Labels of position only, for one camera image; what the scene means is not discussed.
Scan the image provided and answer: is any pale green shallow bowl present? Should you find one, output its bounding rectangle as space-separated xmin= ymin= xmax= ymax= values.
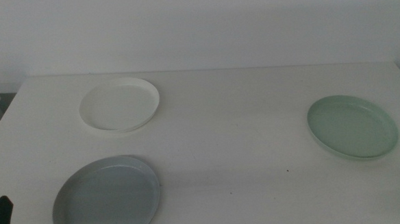
xmin=305 ymin=91 xmax=400 ymax=163

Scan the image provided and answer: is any white shallow bowl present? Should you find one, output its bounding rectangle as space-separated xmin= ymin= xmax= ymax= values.
xmin=77 ymin=75 xmax=162 ymax=136

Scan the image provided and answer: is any grey shallow bowl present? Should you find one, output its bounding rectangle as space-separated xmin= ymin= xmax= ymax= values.
xmin=49 ymin=153 xmax=162 ymax=224

